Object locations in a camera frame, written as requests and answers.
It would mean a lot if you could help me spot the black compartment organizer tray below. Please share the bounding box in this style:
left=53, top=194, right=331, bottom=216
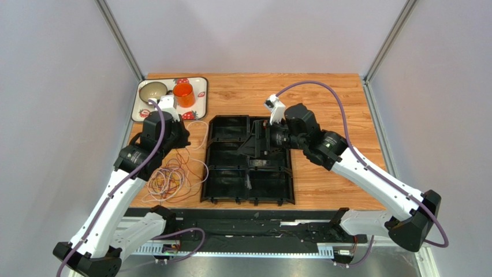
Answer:
left=200, top=115, right=296, bottom=205

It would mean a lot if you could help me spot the aluminium frame post right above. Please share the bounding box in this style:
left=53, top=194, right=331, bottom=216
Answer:
left=363, top=0, right=419, bottom=83

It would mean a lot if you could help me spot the orange translucent cup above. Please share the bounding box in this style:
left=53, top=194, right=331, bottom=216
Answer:
left=173, top=83, right=195, bottom=108

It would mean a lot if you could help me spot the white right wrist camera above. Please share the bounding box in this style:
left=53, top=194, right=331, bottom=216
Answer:
left=264, top=94, right=286, bottom=125

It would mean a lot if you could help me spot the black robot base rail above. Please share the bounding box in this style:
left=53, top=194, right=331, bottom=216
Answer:
left=115, top=207, right=370, bottom=256

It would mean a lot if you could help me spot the white strawberry serving tray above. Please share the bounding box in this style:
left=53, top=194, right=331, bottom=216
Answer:
left=131, top=77, right=208, bottom=122

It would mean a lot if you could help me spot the tangled coloured cable pile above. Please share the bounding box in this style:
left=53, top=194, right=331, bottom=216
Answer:
left=141, top=148, right=206, bottom=204

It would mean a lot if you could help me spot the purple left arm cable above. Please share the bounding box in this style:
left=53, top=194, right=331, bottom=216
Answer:
left=56, top=99, right=166, bottom=277

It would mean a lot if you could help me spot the grey ceramic mug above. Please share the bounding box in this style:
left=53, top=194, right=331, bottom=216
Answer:
left=139, top=81, right=168, bottom=103

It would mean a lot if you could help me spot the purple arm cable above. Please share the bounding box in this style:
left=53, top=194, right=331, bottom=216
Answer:
left=56, top=99, right=166, bottom=277
left=275, top=80, right=450, bottom=249

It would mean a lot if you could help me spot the aluminium frame post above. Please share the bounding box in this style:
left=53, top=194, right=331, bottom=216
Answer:
left=94, top=0, right=145, bottom=81
left=363, top=0, right=419, bottom=83

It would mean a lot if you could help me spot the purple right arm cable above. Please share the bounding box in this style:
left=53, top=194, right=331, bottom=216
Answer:
left=275, top=80, right=450, bottom=249

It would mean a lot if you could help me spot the aluminium frame post left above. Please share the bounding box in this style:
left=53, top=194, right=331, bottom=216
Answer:
left=94, top=0, right=145, bottom=81

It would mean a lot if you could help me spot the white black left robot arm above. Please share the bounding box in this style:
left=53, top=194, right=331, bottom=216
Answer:
left=53, top=111, right=190, bottom=276

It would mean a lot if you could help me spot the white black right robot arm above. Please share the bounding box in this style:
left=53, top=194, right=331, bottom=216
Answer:
left=238, top=104, right=442, bottom=252

